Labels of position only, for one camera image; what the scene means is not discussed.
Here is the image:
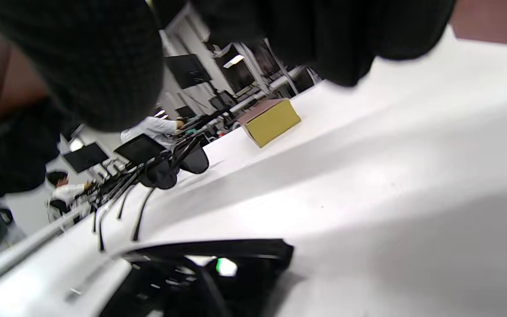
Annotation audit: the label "person's right hand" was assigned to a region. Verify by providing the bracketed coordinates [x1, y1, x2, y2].
[0, 0, 456, 196]

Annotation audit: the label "black monitor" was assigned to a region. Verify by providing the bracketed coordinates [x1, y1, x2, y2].
[62, 142, 109, 173]
[114, 133, 169, 166]
[164, 53, 212, 89]

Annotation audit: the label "brown sliding storage box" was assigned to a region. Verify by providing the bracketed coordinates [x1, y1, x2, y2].
[449, 0, 507, 47]
[238, 99, 302, 148]

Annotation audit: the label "black sunglasses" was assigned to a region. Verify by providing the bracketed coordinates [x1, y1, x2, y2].
[117, 132, 211, 221]
[99, 239, 296, 317]
[93, 150, 180, 252]

